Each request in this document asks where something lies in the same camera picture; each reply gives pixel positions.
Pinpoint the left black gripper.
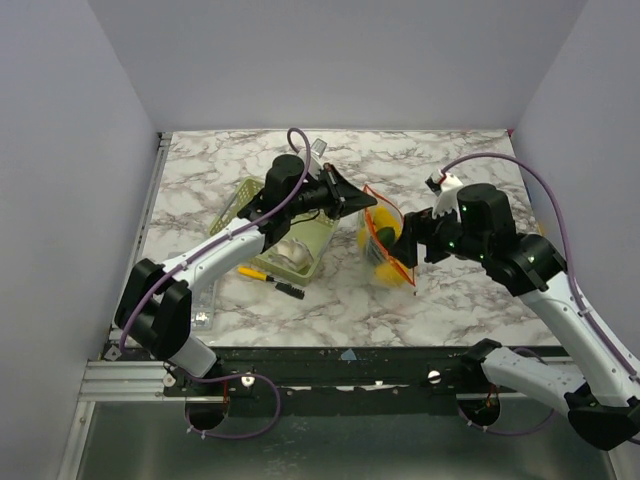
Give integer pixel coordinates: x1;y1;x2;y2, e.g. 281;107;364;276
286;162;377;221

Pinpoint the dark green avocado toy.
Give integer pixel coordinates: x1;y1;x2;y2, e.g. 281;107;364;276
376;227;396;249

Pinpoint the clear zip top bag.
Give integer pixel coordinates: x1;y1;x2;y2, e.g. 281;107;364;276
356;185;416;291

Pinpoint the yellow corn toy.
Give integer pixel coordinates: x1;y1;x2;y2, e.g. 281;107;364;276
372;206;402;238

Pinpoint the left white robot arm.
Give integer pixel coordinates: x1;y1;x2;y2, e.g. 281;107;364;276
114;154;376;395

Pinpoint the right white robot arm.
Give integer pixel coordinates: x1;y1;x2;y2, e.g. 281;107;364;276
391;183;639;451

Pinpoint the pale green perforated basket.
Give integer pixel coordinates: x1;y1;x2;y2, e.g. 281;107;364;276
209;177;339;286

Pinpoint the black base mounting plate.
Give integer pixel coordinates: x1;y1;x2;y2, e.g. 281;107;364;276
99;344;571;419

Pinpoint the clear plastic compartment box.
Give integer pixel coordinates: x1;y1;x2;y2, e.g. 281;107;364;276
191;282;217;332

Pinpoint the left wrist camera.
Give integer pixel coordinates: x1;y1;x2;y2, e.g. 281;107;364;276
300;138;327;179

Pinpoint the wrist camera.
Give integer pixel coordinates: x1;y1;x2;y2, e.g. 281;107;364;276
300;138;327;179
426;170;464;218

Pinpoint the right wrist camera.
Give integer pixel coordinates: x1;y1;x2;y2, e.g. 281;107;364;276
426;170;464;218

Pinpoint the yellow handled black brush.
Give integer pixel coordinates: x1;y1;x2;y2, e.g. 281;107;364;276
237;267;305;300

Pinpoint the aluminium frame rail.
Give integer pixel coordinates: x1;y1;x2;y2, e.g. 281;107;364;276
78;361;166;402

